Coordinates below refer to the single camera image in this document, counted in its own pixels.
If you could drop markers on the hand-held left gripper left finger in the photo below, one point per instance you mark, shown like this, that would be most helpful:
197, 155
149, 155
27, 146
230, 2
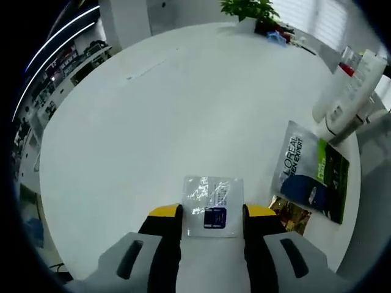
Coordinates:
143, 253

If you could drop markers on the gold foil skincare sachet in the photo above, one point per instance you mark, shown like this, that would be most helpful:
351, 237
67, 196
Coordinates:
290, 215

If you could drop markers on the blue plastic bag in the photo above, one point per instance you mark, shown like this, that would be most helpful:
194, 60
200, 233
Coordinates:
278, 37

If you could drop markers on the grey green skincare sachet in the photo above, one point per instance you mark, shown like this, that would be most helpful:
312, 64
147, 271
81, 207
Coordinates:
305, 171

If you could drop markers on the white office counter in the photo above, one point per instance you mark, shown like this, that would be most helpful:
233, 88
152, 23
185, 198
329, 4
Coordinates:
61, 79

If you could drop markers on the white mesh chair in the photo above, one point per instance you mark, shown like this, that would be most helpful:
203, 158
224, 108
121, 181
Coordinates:
374, 189

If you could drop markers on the white skincare tube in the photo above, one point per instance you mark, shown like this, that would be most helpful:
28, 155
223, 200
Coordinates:
354, 97

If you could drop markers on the clear skincare sachet blue square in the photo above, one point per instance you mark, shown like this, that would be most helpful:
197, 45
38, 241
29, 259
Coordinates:
214, 198

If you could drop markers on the white window blind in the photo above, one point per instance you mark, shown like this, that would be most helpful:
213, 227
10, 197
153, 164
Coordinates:
320, 21

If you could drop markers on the potted green plant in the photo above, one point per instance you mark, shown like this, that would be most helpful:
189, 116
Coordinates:
249, 12

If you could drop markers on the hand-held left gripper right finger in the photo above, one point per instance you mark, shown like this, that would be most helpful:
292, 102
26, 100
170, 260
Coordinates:
275, 253

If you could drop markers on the red collared skincare pump bottle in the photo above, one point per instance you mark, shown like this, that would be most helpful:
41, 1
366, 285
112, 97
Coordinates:
330, 97

